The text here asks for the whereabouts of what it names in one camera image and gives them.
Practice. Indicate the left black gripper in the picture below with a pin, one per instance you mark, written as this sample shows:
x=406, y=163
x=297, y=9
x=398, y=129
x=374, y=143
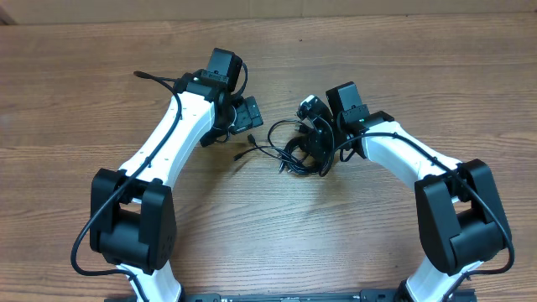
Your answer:
x=249, y=114

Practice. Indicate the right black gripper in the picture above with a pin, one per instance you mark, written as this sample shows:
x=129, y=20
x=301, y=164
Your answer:
x=318, y=148

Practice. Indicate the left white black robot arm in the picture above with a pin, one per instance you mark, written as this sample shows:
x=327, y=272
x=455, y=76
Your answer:
x=132, y=222

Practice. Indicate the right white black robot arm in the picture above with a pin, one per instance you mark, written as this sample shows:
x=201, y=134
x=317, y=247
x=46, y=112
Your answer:
x=463, y=228

